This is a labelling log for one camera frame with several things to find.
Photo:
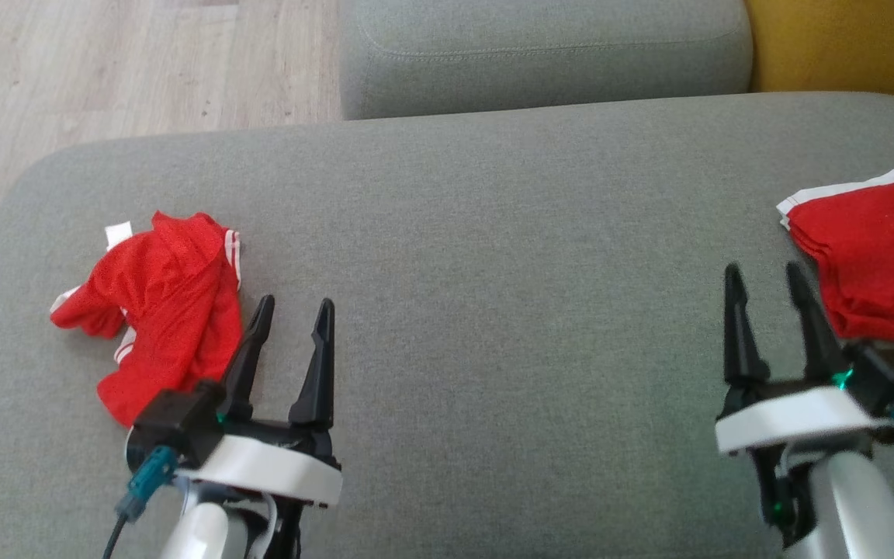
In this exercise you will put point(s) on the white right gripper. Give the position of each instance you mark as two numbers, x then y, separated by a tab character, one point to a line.
796	415

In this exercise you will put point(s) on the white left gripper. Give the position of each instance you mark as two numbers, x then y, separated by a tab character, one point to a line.
276	466

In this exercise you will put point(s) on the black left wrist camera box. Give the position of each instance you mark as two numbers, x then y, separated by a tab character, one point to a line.
175	423

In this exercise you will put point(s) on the small grey fabric sofa cushion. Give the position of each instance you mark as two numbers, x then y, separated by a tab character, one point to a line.
540	54

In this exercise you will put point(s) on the large grey fabric sofa seat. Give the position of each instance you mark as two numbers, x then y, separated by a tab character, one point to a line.
493	272

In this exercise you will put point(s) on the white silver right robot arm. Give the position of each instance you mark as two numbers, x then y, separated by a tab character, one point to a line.
850	505

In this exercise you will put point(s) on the red shorts white waistband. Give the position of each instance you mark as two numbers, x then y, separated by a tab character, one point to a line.
874	256

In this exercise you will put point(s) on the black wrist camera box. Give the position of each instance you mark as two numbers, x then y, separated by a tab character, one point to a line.
889	380
175	423

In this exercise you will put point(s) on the mustard yellow furniture piece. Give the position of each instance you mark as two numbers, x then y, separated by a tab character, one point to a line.
843	46

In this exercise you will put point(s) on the red basketball jersey number 23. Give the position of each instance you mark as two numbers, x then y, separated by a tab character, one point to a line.
160	295

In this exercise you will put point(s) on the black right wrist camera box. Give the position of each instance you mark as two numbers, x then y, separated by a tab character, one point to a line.
889	380

